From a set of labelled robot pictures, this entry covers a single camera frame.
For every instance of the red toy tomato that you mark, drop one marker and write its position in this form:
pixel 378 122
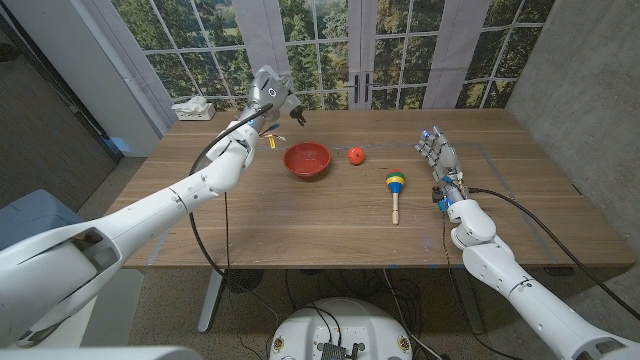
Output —
pixel 356 156

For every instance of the blue plastic bin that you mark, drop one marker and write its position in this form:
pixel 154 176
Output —
pixel 30 215

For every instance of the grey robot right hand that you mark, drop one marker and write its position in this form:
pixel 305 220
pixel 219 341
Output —
pixel 444 157

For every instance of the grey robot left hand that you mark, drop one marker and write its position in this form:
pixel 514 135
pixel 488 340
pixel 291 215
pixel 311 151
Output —
pixel 267 92

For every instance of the white tissue box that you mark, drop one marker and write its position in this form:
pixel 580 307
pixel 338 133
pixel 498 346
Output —
pixel 196 112

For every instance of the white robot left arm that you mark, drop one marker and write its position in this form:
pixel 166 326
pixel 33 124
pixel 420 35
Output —
pixel 150 210

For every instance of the printed window backdrop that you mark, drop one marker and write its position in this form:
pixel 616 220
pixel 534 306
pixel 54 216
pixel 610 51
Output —
pixel 320 50

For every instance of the red bowl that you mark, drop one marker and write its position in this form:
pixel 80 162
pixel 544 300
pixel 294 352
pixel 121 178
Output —
pixel 306 157

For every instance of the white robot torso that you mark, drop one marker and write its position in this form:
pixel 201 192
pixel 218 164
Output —
pixel 340 325

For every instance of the white table leg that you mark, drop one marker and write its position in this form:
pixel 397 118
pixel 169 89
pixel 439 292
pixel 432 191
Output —
pixel 210 310

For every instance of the grey table leg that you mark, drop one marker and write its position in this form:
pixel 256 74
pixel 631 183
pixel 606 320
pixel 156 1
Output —
pixel 470 310

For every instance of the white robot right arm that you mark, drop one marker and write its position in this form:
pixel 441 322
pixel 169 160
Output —
pixel 525 295

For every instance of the oil cruet with black nozzle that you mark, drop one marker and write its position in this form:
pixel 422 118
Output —
pixel 299 116

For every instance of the black round floor fan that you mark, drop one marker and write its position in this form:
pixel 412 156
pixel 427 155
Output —
pixel 245 281

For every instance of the colourful wooden maraca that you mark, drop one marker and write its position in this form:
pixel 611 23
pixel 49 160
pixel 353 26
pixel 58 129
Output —
pixel 395 182

